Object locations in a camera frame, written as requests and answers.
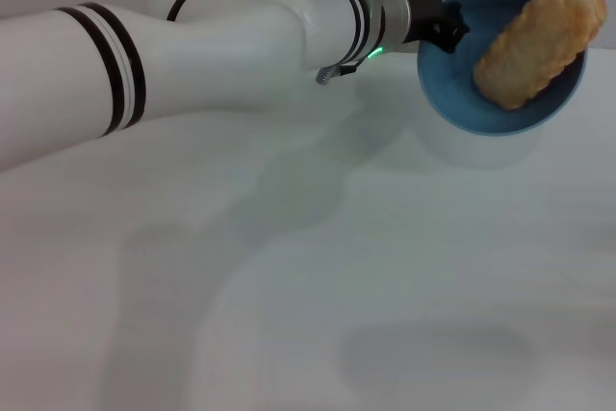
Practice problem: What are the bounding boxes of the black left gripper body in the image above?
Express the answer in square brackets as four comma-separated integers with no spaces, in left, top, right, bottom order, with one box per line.
[394,0,452,46]

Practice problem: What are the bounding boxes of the long toy bread loaf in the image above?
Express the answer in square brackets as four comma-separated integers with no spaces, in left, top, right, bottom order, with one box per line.
[473,0,607,111]

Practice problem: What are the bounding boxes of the blue bowl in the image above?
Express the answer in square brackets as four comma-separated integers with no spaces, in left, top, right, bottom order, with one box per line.
[416,0,589,138]

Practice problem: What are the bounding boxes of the left gripper cable with plug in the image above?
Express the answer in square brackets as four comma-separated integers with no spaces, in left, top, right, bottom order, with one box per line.
[315,58,360,87]

